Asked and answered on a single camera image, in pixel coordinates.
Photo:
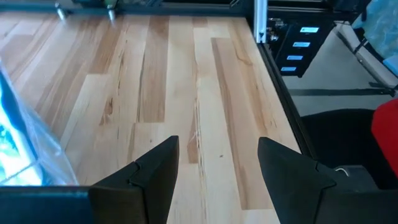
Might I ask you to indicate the red fabric object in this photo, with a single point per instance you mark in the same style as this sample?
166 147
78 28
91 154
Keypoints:
387 137

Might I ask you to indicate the black labelled control box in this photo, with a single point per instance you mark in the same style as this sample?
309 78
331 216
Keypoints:
308 53

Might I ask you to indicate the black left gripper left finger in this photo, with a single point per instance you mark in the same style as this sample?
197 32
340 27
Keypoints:
124 205

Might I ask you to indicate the silver metal post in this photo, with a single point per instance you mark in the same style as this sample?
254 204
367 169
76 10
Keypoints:
60 12
111 14

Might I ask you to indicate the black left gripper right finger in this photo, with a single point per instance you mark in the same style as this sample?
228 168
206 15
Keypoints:
295 193

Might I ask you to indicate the silver aluminium bracket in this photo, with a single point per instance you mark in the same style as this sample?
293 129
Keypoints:
260 21

